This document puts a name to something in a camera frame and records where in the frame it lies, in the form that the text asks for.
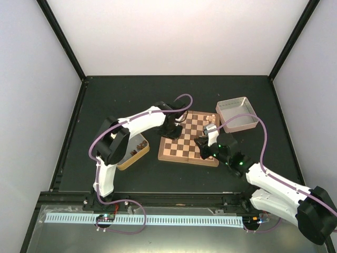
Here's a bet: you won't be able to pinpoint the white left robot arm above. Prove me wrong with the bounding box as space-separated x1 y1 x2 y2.
88 94 193 210

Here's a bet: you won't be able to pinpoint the black frame post right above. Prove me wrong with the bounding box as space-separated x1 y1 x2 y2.
269 0 320 81

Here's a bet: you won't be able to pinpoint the yellow bear tin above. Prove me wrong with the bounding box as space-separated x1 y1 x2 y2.
117 134 150 171

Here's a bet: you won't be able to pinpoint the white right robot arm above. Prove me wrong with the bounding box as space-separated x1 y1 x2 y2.
194 132 336 245

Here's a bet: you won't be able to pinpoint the black frame post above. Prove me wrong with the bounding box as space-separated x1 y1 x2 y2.
269 0 320 81
37 0 86 81

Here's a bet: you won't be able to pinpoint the wooden folding chess board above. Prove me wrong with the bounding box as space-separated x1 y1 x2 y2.
158 111 220 167

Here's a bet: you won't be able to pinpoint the dark pieces in tin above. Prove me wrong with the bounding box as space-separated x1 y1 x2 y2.
130 140 147 156

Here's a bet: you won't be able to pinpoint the controller board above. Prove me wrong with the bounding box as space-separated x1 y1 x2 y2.
242 213 271 226
96 214 115 222

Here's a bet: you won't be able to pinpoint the black mounting rail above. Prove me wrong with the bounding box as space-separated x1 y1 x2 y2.
36 192 258 213

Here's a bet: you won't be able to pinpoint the pink metal tin tray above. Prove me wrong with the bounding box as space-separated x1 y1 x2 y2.
215 96 259 133

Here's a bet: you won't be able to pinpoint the white slotted cable duct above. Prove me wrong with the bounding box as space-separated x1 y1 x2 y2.
44 213 243 228

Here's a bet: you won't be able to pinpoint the left controller board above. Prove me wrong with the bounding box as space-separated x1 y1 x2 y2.
96 214 115 222

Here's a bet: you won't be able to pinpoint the right controller board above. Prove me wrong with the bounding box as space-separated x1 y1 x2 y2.
242 213 271 226

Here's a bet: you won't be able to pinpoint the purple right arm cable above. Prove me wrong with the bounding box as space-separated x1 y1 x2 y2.
214 113 337 234

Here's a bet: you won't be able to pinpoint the black frame post left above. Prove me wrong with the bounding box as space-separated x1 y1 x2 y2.
37 0 86 81

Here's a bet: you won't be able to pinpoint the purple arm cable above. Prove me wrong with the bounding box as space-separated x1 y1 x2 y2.
214 113 337 234
88 94 193 235

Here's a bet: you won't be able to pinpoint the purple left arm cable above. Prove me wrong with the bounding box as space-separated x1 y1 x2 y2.
88 94 193 235

